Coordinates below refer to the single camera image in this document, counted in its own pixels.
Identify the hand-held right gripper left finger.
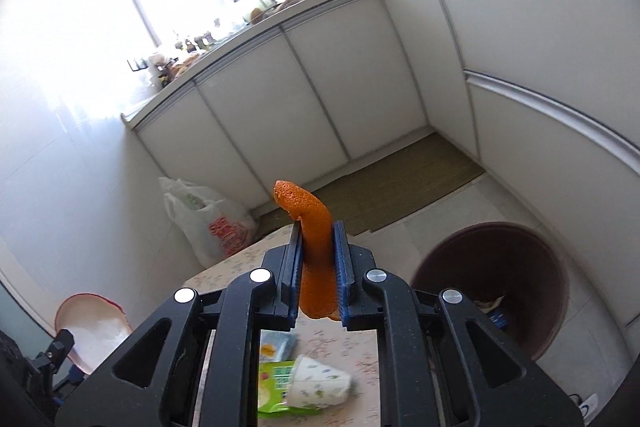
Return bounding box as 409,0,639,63
55,221,306,427

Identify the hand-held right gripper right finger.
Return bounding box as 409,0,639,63
332,221,586,427

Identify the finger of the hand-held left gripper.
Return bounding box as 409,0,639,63
25,328,77,390

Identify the orange peel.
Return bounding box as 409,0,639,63
272,179,342,323

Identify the red instant noodle cup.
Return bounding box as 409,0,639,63
54,293,134,373

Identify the yellow snack wrapper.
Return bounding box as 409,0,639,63
472,294,508,313

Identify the brown trash bin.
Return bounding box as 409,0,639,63
410,222,571,363

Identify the floral tablecloth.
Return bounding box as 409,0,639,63
182,224,386,427

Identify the light blue wrapper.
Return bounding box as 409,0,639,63
259,329,298,363

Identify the white plastic shopping bag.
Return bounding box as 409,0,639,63
159,177,258,268

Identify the white paper cup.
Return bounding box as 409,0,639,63
286,354,356,410

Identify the green snack packet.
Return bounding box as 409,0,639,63
257,359,321,418

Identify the brown floor mat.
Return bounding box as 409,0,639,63
252,132,486,235

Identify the white kitchen cabinet unit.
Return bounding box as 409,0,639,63
122,0,640,228

